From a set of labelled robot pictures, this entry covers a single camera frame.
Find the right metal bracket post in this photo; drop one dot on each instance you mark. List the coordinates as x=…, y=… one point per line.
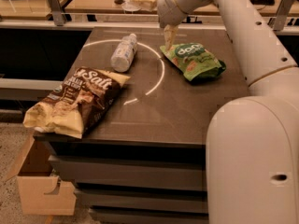
x=278, y=22

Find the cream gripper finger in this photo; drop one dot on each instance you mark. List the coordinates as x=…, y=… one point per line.
x=170, y=32
x=148, y=5

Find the round clear lid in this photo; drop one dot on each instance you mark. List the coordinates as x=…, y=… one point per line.
x=129, y=7

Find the cardboard box on floor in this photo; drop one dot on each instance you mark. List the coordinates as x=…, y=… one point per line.
x=41, y=191

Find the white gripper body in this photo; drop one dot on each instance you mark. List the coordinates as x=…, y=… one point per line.
x=167, y=9

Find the brown and cream chip bag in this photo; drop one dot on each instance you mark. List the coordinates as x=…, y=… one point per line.
x=77, y=104

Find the left metal bracket post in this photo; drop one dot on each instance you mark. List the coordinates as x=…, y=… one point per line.
x=57, y=12

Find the metal bracket post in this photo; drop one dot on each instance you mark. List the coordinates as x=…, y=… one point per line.
x=57, y=12
x=278, y=22

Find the green snack bag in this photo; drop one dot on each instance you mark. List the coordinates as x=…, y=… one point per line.
x=194, y=61

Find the grey drawer cabinet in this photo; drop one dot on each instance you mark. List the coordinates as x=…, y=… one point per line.
x=144, y=161

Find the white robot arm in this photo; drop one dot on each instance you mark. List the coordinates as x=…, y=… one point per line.
x=252, y=143

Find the clear plastic water bottle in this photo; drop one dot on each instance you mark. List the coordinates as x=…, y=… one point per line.
x=124, y=53

